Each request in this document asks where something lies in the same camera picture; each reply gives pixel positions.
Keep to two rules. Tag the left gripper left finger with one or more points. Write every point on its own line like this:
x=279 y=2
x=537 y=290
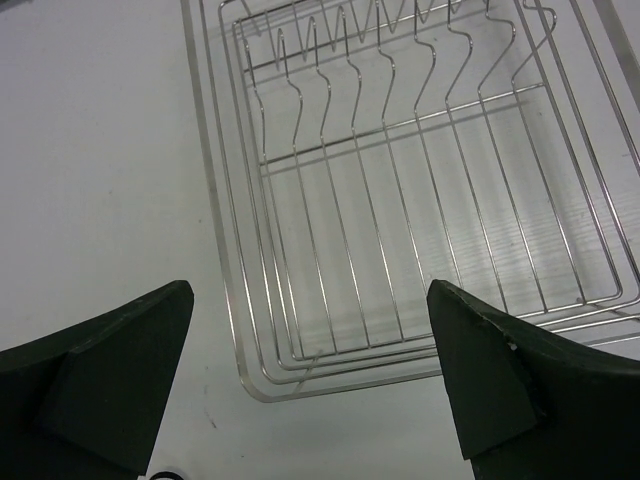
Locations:
x=87 y=401

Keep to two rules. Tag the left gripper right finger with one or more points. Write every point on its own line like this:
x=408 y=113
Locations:
x=530 y=404

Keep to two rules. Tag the silver wire dish rack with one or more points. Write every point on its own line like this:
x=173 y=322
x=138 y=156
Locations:
x=357 y=151

